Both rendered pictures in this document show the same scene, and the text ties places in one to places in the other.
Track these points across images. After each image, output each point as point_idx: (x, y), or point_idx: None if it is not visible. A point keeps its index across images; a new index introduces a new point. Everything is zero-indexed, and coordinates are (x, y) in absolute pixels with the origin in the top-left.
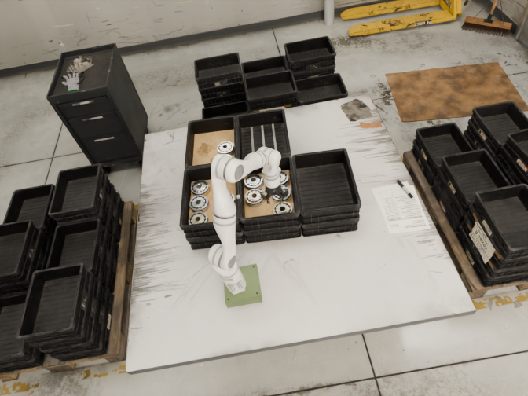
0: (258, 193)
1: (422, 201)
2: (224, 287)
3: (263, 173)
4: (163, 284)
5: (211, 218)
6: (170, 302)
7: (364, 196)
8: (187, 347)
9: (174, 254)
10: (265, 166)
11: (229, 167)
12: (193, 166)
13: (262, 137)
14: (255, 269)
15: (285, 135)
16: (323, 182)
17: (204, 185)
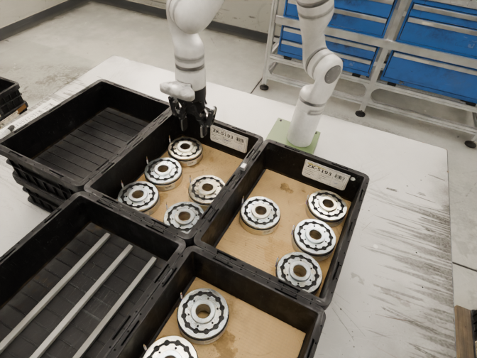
0: (199, 186)
1: (11, 121)
2: (315, 144)
3: (203, 59)
4: (398, 207)
5: (299, 207)
6: (389, 182)
7: None
8: (373, 137)
9: (375, 238)
10: (196, 41)
11: None
12: (300, 297)
13: (48, 341)
14: (267, 138)
15: (13, 275)
16: (85, 161)
17: (287, 267)
